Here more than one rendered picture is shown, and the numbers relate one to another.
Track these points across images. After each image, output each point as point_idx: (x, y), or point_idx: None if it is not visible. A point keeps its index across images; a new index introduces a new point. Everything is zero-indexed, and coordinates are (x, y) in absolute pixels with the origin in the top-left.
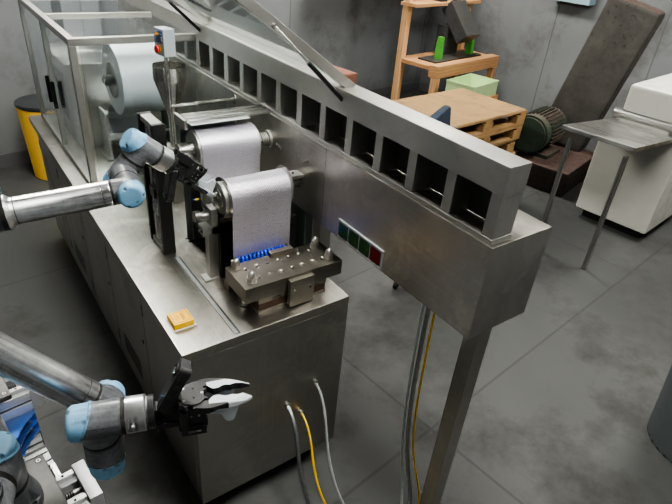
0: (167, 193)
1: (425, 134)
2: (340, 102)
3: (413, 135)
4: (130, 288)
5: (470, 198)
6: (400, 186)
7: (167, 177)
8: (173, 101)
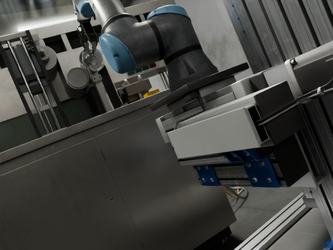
0: (94, 32)
1: (141, 5)
2: (94, 20)
3: (138, 9)
4: (73, 163)
5: None
6: None
7: (87, 26)
8: None
